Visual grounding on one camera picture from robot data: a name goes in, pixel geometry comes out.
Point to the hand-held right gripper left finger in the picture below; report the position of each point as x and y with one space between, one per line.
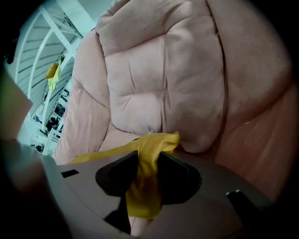
114 177

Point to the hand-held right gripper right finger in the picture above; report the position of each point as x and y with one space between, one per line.
177 182

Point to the yellow cushion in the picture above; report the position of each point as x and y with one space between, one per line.
147 168

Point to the pink padded sofa backrest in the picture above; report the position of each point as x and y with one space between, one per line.
163 77

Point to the black electronic device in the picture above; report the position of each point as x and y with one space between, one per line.
59 110

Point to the yellow cloth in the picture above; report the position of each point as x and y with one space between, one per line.
53 74

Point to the white metal shelf rack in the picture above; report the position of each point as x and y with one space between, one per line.
44 44

